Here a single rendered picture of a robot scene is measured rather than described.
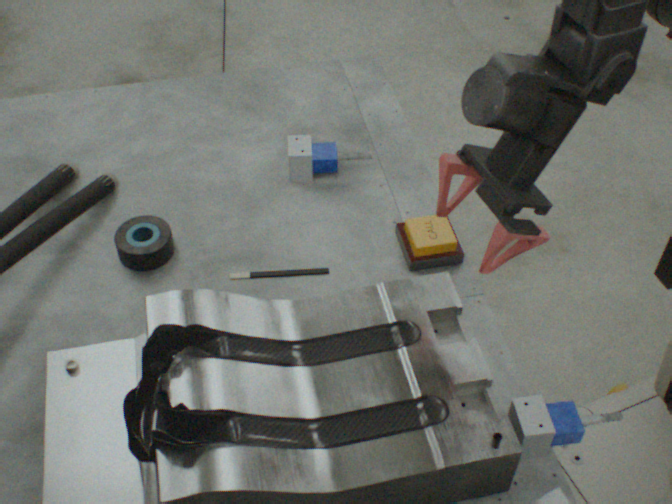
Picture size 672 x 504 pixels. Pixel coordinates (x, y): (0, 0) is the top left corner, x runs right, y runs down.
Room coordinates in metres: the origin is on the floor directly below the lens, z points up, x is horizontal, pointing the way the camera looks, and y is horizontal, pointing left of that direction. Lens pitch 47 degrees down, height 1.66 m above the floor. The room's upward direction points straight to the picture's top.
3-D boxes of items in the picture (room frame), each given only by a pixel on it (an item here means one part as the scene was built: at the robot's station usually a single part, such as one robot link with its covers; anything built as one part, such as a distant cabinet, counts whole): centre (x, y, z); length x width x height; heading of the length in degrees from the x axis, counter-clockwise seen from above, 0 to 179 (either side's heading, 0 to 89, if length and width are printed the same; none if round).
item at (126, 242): (0.80, 0.27, 0.82); 0.08 x 0.08 x 0.04
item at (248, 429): (0.50, 0.05, 0.92); 0.35 x 0.16 x 0.09; 102
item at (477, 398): (0.50, -0.16, 0.87); 0.05 x 0.05 x 0.04; 12
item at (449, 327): (0.60, -0.14, 0.87); 0.05 x 0.05 x 0.04; 12
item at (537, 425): (0.51, -0.28, 0.83); 0.13 x 0.05 x 0.05; 98
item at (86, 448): (0.51, 0.07, 0.87); 0.50 x 0.26 x 0.14; 102
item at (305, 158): (0.98, 0.01, 0.83); 0.13 x 0.05 x 0.05; 94
